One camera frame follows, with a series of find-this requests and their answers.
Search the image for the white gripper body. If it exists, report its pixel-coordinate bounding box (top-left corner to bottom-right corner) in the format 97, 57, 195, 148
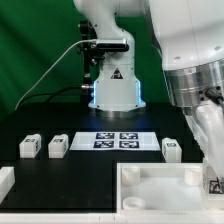
185, 101, 224, 179

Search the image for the white square tabletop part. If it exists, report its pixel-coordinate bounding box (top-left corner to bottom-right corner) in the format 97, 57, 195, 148
116, 163, 224, 213

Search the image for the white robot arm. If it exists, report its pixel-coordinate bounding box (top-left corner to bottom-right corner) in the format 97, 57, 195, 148
73, 0, 224, 181

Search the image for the white marker sheet with tags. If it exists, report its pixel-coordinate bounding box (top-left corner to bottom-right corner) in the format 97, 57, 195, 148
70, 132, 160, 151

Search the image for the white obstacle fence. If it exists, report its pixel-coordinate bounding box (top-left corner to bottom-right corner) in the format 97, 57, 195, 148
0, 166, 224, 224

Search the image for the white cable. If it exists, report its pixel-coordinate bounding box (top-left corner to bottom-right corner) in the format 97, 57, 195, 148
14, 39, 98, 111

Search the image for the black cable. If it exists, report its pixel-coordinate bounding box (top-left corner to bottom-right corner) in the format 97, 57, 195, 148
19, 86, 84, 108

